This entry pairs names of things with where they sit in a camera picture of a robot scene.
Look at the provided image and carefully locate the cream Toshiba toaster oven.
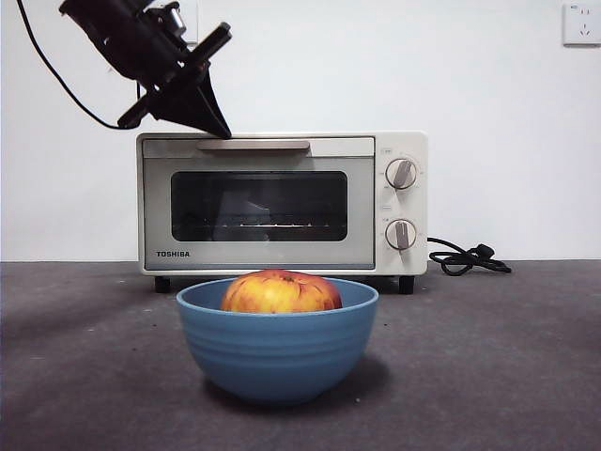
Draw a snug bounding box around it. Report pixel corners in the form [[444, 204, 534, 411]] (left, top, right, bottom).
[[135, 130, 429, 295]]

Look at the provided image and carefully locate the blue ribbed bowl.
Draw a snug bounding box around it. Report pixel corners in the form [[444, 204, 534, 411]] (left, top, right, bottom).
[[176, 276, 379, 407]]

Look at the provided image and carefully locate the red yellow apple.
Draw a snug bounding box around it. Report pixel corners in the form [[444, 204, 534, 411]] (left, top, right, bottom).
[[220, 269, 343, 314]]

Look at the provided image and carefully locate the metal oven wire rack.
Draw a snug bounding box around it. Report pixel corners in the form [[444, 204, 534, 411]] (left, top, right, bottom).
[[187, 221, 332, 231]]

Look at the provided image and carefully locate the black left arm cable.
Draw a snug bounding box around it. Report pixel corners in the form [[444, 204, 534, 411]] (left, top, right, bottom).
[[16, 0, 121, 131]]

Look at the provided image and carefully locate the black oven power cable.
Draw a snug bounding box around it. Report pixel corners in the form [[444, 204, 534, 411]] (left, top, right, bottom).
[[426, 236, 512, 277]]

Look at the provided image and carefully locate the beige oven knob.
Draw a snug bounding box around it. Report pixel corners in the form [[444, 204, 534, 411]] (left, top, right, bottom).
[[385, 218, 418, 252], [385, 158, 421, 191]]

